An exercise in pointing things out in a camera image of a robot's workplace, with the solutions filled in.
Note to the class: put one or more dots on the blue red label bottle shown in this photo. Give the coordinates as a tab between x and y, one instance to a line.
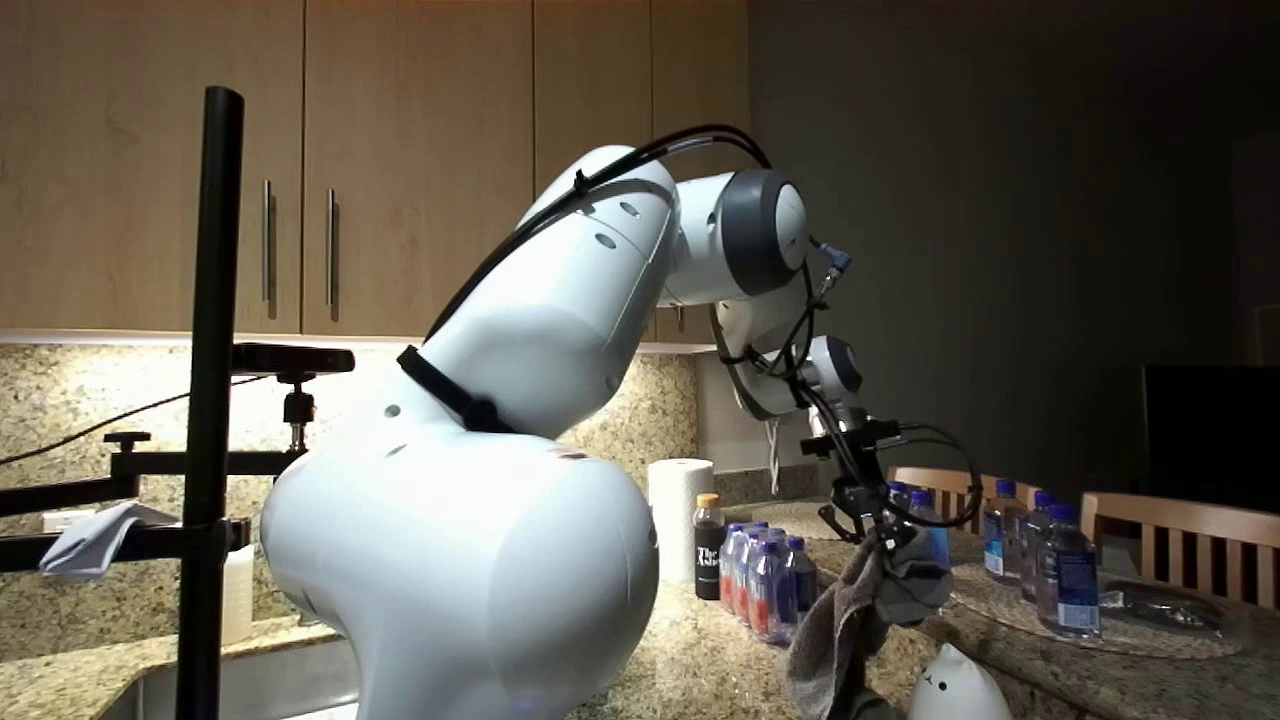
937	532

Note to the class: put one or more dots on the white crumpled paper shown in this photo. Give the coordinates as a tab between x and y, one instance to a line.
93	540

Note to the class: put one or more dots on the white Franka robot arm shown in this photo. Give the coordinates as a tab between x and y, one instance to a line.
467	573

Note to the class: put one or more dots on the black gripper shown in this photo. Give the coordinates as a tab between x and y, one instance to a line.
866	491

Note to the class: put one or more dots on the black vertical pole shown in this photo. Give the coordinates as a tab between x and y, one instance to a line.
208	401

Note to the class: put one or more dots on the wide wooden slat chair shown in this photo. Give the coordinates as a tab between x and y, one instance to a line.
942	481

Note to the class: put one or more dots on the wooden wall cabinet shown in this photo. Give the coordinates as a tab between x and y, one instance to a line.
400	135

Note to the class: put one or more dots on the white paper towel roll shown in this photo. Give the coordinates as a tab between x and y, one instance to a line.
679	520

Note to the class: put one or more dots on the grey cloth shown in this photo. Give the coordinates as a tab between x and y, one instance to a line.
834	642

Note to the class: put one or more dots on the small white object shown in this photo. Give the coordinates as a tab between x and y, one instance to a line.
952	685

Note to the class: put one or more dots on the narrow wooden slat chair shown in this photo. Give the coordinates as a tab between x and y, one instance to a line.
1173	512

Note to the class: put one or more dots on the clear blue cap bottle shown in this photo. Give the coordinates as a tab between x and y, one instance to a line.
1003	532
1072	585
1037	546

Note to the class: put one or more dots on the dark glass bottle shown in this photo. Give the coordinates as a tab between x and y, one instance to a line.
708	546

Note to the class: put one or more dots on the black bar camera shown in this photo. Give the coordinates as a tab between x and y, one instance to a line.
287	359

